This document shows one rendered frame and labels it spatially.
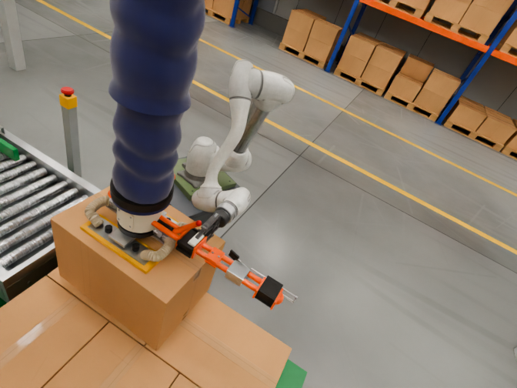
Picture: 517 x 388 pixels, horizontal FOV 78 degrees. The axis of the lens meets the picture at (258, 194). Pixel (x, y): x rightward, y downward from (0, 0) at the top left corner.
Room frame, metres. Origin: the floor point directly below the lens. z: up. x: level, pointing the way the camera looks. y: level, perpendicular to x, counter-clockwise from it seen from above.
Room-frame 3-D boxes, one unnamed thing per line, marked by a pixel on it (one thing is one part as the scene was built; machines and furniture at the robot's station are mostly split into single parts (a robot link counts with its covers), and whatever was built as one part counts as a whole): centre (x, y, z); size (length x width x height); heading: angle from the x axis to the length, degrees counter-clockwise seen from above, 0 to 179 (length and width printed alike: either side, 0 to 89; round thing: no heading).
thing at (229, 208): (1.04, 0.11, 1.10); 0.09 x 0.06 x 0.09; 76
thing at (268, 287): (0.72, -0.16, 1.09); 0.08 x 0.07 x 0.05; 76
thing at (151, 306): (0.89, 0.41, 0.77); 0.60 x 0.40 x 0.40; 74
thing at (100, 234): (0.78, 0.44, 1.00); 0.34 x 0.10 x 0.05; 76
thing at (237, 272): (0.76, -0.03, 1.09); 0.07 x 0.07 x 0.04; 76
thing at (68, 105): (1.60, 1.28, 0.50); 0.07 x 0.07 x 1.00; 76
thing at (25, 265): (0.98, 0.84, 0.58); 0.70 x 0.03 x 0.06; 166
